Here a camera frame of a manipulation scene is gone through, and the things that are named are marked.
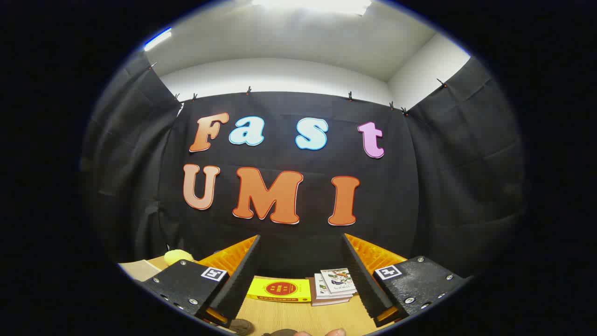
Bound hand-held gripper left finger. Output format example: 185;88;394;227
139;235;262;329

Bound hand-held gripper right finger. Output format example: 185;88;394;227
341;233;469;327

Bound beige fabric storage box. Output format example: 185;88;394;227
118;256;168;282

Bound yellow book with red circle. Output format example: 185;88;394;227
246;277;312;303

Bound yellow round plush ball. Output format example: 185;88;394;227
163;249;194;266

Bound ceiling strip light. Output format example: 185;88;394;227
144;28;172;52

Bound ceiling light panel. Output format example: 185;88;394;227
252;0;373;16

